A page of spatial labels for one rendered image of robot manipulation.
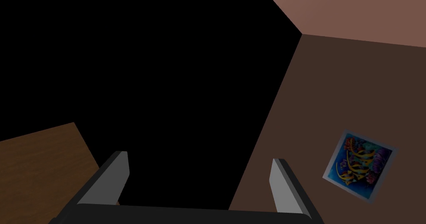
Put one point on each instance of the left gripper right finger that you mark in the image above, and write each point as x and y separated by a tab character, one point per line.
285	190

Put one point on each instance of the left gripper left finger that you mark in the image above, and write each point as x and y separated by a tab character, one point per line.
107	182

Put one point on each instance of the brown wooden door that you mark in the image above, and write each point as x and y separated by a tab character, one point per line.
40	174

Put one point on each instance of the colourful fish picture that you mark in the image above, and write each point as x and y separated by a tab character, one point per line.
360	164

